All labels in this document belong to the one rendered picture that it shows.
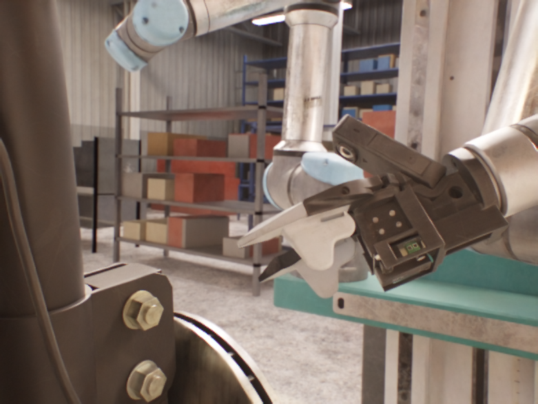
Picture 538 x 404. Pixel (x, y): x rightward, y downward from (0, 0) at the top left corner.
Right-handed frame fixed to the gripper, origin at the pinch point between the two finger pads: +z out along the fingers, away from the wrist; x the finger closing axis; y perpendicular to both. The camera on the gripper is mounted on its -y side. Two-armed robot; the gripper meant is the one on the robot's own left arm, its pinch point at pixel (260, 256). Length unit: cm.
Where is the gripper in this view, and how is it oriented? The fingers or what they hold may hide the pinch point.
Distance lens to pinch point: 49.8
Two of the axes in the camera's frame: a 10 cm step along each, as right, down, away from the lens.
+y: 3.5, 8.1, -4.7
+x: 1.6, 4.4, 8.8
